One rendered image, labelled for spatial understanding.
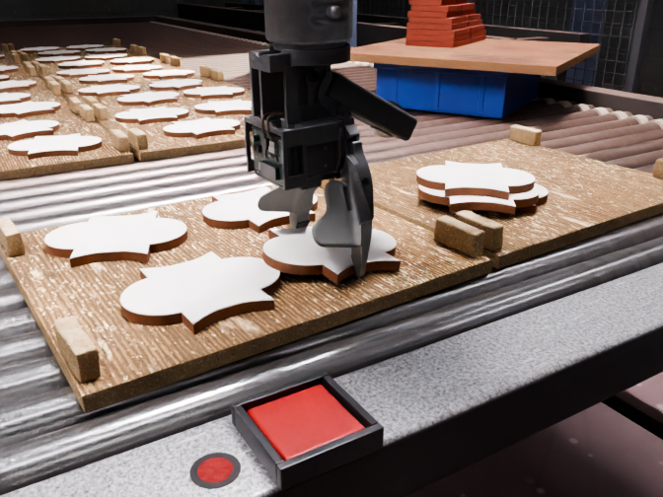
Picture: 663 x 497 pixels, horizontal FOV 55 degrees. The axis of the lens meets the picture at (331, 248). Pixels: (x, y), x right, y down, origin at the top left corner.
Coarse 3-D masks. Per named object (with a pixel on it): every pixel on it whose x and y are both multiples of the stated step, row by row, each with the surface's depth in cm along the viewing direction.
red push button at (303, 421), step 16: (288, 400) 45; (304, 400) 45; (320, 400) 45; (336, 400) 45; (256, 416) 43; (272, 416) 43; (288, 416) 43; (304, 416) 43; (320, 416) 43; (336, 416) 43; (352, 416) 43; (272, 432) 42; (288, 432) 42; (304, 432) 42; (320, 432) 42; (336, 432) 42; (352, 432) 42; (288, 448) 40; (304, 448) 40
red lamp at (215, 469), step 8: (200, 464) 41; (208, 464) 41; (216, 464) 41; (224, 464) 41; (232, 464) 41; (200, 472) 40; (208, 472) 40; (216, 472) 40; (224, 472) 40; (208, 480) 40; (216, 480) 40
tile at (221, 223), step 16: (240, 192) 82; (256, 192) 82; (208, 208) 76; (224, 208) 76; (240, 208) 76; (256, 208) 76; (208, 224) 74; (224, 224) 73; (240, 224) 73; (256, 224) 72; (272, 224) 73
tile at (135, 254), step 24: (96, 216) 74; (120, 216) 74; (144, 216) 74; (48, 240) 67; (72, 240) 67; (96, 240) 67; (120, 240) 67; (144, 240) 67; (168, 240) 67; (72, 264) 63
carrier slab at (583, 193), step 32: (416, 160) 100; (448, 160) 100; (480, 160) 100; (512, 160) 100; (544, 160) 100; (576, 160) 100; (384, 192) 85; (416, 192) 85; (576, 192) 85; (608, 192) 85; (640, 192) 85; (416, 224) 76; (512, 224) 74; (544, 224) 74; (576, 224) 74; (608, 224) 76; (512, 256) 67
